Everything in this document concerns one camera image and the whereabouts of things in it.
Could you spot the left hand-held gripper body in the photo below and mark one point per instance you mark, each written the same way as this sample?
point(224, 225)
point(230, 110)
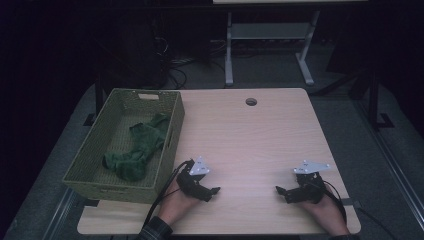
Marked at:
point(191, 186)

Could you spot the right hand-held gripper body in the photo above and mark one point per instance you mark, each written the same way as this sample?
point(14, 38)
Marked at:
point(310, 190)

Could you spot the green pet garment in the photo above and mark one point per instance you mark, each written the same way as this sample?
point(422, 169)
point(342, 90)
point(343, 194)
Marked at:
point(140, 156)

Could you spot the green woven basket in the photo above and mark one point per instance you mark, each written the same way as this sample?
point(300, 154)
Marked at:
point(116, 173)

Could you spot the person's left hand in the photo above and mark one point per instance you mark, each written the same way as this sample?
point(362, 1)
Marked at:
point(176, 208)

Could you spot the person's right hand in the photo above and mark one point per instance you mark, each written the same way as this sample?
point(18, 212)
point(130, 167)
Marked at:
point(325, 213)

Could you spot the grey round table grommet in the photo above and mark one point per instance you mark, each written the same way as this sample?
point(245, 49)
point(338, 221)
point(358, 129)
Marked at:
point(251, 102)

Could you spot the black metal stand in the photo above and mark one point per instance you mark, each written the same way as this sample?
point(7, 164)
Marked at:
point(98, 96)
point(375, 100)

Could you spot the white metal stand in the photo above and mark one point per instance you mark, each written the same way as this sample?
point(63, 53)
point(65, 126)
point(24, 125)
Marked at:
point(270, 31)

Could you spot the metal floor rail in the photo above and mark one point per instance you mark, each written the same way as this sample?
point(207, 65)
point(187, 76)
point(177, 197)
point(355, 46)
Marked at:
point(393, 160)
point(58, 216)

